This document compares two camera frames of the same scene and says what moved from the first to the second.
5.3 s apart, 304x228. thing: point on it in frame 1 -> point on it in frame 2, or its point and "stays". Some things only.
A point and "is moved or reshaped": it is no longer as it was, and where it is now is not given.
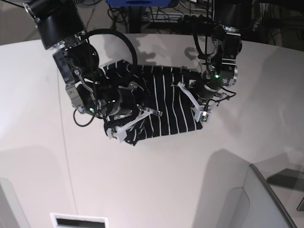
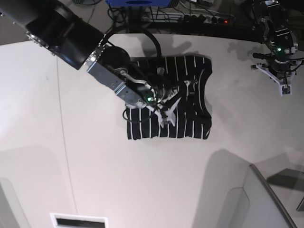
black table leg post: x=135 y=19 stays
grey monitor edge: x=266 y=209 stays
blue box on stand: x=137 y=3 stays
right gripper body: x=206 y=89 -> x=280 y=69
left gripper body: x=120 y=102 -> x=165 y=88
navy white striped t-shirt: x=176 y=109 is moved or reshaped
